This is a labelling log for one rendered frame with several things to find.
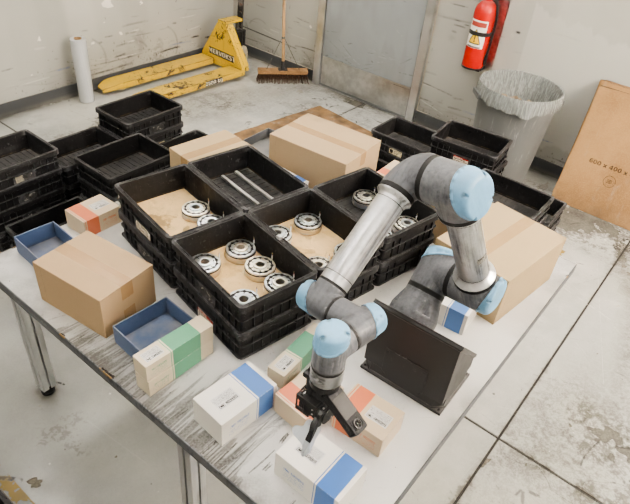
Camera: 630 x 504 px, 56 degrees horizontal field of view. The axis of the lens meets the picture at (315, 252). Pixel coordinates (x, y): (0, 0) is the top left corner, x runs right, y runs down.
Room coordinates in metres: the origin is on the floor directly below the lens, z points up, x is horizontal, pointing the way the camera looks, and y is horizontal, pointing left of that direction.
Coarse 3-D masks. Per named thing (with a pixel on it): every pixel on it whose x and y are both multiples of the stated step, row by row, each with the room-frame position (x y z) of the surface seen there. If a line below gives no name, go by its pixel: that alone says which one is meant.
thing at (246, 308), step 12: (240, 216) 1.68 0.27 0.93; (204, 228) 1.59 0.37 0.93; (264, 228) 1.63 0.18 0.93; (276, 240) 1.57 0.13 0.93; (180, 252) 1.45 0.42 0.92; (192, 264) 1.40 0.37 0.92; (204, 276) 1.35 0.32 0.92; (312, 276) 1.41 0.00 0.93; (216, 288) 1.31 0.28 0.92; (288, 288) 1.34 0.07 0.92; (228, 300) 1.26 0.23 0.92; (252, 300) 1.27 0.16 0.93; (264, 300) 1.28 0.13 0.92; (240, 312) 1.23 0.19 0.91
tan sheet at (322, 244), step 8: (280, 224) 1.80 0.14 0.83; (288, 224) 1.81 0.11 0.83; (296, 232) 1.76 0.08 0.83; (320, 232) 1.78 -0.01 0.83; (328, 232) 1.78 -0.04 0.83; (296, 240) 1.71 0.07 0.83; (304, 240) 1.72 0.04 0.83; (312, 240) 1.72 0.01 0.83; (320, 240) 1.73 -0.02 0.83; (328, 240) 1.73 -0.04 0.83; (336, 240) 1.74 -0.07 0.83; (304, 248) 1.67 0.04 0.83; (312, 248) 1.68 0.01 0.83; (320, 248) 1.68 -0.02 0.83; (328, 248) 1.69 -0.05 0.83
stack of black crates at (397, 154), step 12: (396, 120) 3.64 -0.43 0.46; (372, 132) 3.40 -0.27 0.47; (384, 132) 3.54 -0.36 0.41; (396, 132) 3.63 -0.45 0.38; (408, 132) 3.58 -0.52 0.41; (420, 132) 3.53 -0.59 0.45; (432, 132) 3.48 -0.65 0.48; (384, 144) 3.35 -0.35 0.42; (396, 144) 3.31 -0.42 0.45; (408, 144) 3.27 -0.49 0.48; (420, 144) 3.50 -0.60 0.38; (384, 156) 3.35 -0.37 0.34; (396, 156) 3.30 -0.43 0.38; (408, 156) 3.25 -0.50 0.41
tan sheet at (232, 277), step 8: (224, 248) 1.62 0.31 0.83; (224, 256) 1.58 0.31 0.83; (224, 264) 1.53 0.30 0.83; (232, 264) 1.54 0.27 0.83; (224, 272) 1.49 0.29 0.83; (232, 272) 1.50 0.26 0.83; (240, 272) 1.50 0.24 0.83; (280, 272) 1.52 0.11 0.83; (216, 280) 1.45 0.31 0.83; (224, 280) 1.45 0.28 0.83; (232, 280) 1.46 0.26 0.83; (240, 280) 1.46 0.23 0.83; (248, 280) 1.47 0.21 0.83; (224, 288) 1.41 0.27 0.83; (232, 288) 1.42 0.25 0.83; (240, 288) 1.42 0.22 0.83; (248, 288) 1.43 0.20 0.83
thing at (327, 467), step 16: (288, 448) 0.89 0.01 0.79; (320, 448) 0.90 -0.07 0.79; (336, 448) 0.90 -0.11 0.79; (288, 464) 0.85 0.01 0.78; (304, 464) 0.85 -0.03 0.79; (320, 464) 0.85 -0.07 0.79; (336, 464) 0.86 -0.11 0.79; (352, 464) 0.86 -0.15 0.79; (288, 480) 0.84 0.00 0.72; (304, 480) 0.82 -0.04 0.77; (320, 480) 0.81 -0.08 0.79; (336, 480) 0.81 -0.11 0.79; (352, 480) 0.82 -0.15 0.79; (304, 496) 0.81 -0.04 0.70; (320, 496) 0.79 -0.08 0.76; (336, 496) 0.77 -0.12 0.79; (352, 496) 0.81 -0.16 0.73
